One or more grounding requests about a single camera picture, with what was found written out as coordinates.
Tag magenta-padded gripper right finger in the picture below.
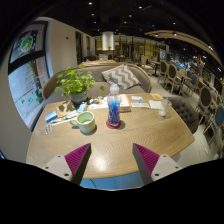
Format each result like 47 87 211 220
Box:
132 143 184 186

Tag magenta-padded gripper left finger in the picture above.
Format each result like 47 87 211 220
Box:
41 143 92 186

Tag clear blue-label drink bottle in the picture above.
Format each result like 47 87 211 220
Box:
106 83 123 128

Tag pale green mug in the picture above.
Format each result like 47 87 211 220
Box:
69 110 97 135

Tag small sticker card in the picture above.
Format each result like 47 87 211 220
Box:
43 123 54 135

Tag white pens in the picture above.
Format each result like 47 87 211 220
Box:
49 111 79 127

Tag flat round red coaster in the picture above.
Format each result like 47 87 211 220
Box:
105 119 122 130

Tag small blue white box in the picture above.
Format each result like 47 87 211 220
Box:
44 109 59 124

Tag clear glass with straw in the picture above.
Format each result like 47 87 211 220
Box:
157 96 170 118

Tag white printed leaflet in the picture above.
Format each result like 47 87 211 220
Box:
130 101 151 109

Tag white paper napkin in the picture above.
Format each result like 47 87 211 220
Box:
148 99 163 110

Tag white printed paper sheets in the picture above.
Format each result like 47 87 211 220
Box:
87 96 109 110

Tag flat white cardboard box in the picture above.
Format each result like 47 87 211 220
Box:
119 93 132 113

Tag blue white leaflet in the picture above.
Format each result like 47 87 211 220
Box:
130 95 144 103

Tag grey tufted chair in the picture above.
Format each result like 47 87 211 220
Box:
166 95 201 134

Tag yellow card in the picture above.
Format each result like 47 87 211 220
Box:
150 93 164 101

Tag grey curved sofa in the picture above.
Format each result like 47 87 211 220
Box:
42 63 153 101

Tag green potted plant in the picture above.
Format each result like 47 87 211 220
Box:
54 65 106 104

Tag group of dining chairs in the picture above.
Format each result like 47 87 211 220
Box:
156 59 224 148

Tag grey white chevron cushion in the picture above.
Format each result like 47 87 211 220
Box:
101 64 141 90

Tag decorated window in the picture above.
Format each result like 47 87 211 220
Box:
8 20 51 129

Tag white round column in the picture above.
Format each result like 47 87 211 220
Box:
101 31 115 52

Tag group of ceiling lights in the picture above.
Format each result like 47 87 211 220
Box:
87 0 214 51

